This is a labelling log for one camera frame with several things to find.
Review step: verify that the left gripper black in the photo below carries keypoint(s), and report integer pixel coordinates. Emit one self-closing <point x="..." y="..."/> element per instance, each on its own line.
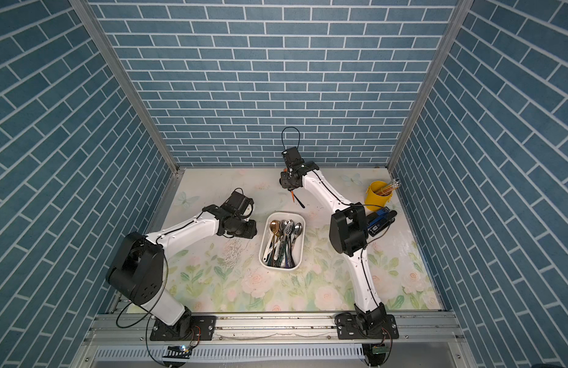
<point x="250" y="232"/>

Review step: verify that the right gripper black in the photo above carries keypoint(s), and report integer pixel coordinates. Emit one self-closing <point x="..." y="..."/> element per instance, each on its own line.
<point x="284" y="181"/>

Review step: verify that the purple spoon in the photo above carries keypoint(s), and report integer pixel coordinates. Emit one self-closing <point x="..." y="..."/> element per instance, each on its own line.
<point x="297" y="200"/>

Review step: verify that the white plastic storage box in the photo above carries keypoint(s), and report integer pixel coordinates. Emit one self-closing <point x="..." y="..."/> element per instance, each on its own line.
<point x="288" y="249"/>

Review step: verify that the bronze brown spoon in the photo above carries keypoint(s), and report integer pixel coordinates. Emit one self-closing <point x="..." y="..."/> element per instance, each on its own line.
<point x="274" y="228"/>

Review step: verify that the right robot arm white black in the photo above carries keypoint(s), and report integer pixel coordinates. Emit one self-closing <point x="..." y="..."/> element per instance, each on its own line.
<point x="348" y="234"/>

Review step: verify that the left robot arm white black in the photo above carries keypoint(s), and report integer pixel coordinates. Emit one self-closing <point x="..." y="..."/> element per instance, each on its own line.
<point x="140" y="270"/>

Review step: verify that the floral table mat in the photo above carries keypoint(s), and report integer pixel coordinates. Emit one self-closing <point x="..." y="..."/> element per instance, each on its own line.
<point x="225" y="275"/>

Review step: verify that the yellow pen cup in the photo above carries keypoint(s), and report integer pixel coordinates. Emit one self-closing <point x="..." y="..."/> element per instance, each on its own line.
<point x="375" y="198"/>

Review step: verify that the blue black stapler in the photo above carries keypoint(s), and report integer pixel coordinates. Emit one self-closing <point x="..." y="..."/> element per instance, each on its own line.
<point x="380" y="220"/>

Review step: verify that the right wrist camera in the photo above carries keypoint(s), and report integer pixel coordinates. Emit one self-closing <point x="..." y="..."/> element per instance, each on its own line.
<point x="292" y="158"/>

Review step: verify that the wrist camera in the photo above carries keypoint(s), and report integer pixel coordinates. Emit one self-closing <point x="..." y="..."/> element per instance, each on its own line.
<point x="238" y="204"/>
<point x="292" y="158"/>

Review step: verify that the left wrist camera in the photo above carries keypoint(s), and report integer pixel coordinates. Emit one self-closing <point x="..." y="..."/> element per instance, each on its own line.
<point x="238" y="204"/>

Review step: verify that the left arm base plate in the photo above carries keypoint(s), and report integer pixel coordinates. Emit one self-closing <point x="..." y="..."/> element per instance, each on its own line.
<point x="189" y="327"/>

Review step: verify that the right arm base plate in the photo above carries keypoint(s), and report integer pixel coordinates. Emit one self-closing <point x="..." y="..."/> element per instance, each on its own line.
<point x="351" y="327"/>

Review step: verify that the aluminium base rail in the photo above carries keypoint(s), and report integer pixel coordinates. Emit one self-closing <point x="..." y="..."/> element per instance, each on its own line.
<point x="283" y="327"/>

